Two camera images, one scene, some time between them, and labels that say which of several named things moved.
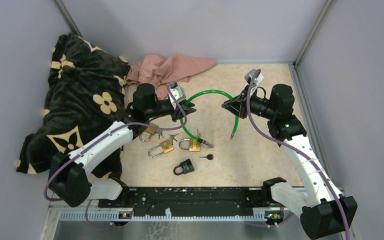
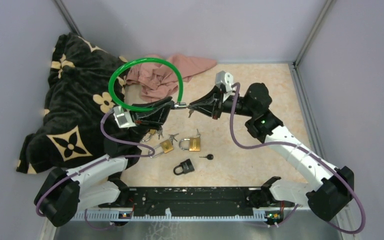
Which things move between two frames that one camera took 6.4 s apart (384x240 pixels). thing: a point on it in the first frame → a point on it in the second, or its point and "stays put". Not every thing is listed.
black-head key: x=209 y=157 stays put
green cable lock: x=197 y=139 → x=178 y=105
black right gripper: x=239 y=106 → x=212 y=104
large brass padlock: x=194 y=145 stays put
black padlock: x=187 y=167 stays put
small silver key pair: x=172 y=137 stays put
